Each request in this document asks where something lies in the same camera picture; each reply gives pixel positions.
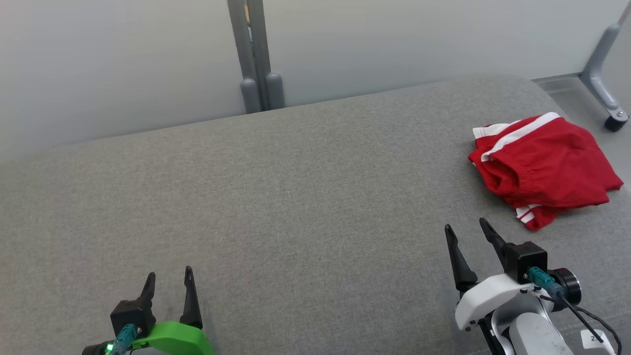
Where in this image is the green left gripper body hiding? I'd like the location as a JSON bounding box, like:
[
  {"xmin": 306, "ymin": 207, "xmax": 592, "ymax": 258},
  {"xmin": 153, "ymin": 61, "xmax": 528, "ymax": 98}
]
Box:
[{"xmin": 129, "ymin": 321, "xmax": 215, "ymax": 355}]

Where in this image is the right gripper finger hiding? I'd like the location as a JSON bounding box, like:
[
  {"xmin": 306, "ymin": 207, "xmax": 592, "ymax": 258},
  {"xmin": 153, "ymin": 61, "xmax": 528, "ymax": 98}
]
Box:
[
  {"xmin": 479, "ymin": 218, "xmax": 509, "ymax": 272},
  {"xmin": 445, "ymin": 224, "xmax": 479, "ymax": 294}
]

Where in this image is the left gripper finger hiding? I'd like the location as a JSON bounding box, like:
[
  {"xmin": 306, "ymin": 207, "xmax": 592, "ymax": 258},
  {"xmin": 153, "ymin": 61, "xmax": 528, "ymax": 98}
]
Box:
[
  {"xmin": 180, "ymin": 266, "xmax": 204, "ymax": 330},
  {"xmin": 139, "ymin": 272, "xmax": 156, "ymax": 311}
]

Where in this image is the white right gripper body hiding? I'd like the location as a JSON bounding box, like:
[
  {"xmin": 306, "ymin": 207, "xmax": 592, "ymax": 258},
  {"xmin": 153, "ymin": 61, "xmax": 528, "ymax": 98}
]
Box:
[{"xmin": 455, "ymin": 274, "xmax": 535, "ymax": 331}]

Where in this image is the red shorts white stripe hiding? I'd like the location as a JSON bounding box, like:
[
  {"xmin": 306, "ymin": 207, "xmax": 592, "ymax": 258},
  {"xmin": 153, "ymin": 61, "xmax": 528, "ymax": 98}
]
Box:
[{"xmin": 467, "ymin": 112, "xmax": 624, "ymax": 231}]

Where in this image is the grey fabric sofa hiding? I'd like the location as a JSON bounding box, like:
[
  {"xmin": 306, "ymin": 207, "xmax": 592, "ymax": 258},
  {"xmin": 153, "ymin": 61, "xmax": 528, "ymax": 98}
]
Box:
[{"xmin": 0, "ymin": 74, "xmax": 631, "ymax": 355}]

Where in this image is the white cable label tag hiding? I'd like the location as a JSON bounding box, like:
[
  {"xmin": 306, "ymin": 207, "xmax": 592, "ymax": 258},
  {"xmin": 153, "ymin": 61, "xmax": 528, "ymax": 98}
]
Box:
[{"xmin": 581, "ymin": 329, "xmax": 617, "ymax": 355}]

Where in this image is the grey wheeled frame leg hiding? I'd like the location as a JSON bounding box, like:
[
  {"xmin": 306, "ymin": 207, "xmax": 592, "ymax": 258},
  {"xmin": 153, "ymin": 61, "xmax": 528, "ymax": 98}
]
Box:
[{"xmin": 579, "ymin": 0, "xmax": 631, "ymax": 133}]

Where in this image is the grey partition post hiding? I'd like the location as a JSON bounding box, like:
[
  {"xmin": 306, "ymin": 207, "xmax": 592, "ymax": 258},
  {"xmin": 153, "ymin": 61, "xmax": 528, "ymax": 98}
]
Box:
[{"xmin": 227, "ymin": 0, "xmax": 286, "ymax": 115}]

